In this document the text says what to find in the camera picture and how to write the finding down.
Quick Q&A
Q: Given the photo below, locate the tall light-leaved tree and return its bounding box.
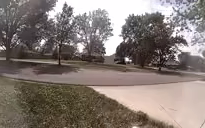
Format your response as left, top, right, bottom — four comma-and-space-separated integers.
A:
74, 8, 114, 58

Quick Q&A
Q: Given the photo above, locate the grass verge across road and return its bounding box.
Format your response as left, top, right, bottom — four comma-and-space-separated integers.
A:
0, 54, 205, 78

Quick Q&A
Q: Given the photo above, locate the large broad tree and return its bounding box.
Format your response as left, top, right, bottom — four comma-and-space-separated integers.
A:
0, 0, 58, 63

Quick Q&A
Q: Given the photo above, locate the slim tree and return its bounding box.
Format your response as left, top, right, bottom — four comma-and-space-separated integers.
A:
44, 2, 78, 67

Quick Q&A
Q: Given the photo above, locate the grass lawn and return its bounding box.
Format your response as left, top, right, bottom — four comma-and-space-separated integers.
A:
0, 75, 173, 128

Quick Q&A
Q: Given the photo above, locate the pale concrete driveway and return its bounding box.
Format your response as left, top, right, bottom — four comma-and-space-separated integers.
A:
88, 79, 205, 128

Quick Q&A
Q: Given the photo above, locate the grey asphalt road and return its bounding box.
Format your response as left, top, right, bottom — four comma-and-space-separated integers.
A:
1, 66, 205, 87

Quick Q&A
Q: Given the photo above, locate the dark dense tree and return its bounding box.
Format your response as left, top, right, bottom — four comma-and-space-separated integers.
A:
115, 12, 188, 72

